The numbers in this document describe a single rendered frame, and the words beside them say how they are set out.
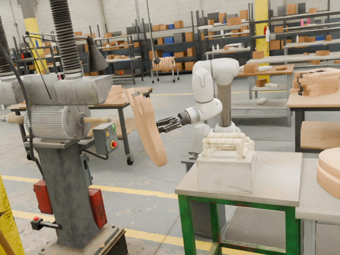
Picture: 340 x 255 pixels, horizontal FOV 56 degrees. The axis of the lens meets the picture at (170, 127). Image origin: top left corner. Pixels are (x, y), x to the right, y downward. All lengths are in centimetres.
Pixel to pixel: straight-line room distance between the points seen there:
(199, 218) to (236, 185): 127
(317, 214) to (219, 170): 47
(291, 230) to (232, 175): 38
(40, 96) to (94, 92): 50
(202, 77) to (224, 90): 69
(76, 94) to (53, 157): 56
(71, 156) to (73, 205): 35
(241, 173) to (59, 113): 118
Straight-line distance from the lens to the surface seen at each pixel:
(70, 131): 210
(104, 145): 237
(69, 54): 193
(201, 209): 280
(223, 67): 224
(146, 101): 148
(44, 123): 222
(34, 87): 224
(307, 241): 173
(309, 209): 162
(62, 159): 228
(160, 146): 156
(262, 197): 163
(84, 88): 187
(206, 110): 174
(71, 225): 251
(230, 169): 160
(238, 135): 162
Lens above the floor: 175
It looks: 17 degrees down
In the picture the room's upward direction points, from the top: 7 degrees counter-clockwise
